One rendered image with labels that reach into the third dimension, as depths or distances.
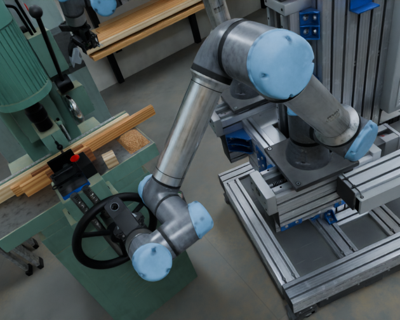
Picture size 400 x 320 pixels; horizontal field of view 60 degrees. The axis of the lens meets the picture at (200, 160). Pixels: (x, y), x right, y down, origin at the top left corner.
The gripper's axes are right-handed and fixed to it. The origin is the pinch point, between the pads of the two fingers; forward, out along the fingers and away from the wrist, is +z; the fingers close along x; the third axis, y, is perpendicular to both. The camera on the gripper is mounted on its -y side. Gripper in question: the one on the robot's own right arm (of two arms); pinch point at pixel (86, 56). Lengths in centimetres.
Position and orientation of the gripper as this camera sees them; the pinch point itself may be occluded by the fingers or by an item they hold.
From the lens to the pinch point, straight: 162.5
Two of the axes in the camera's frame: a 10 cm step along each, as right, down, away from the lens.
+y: 7.9, 5.6, -2.4
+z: -0.5, 4.5, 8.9
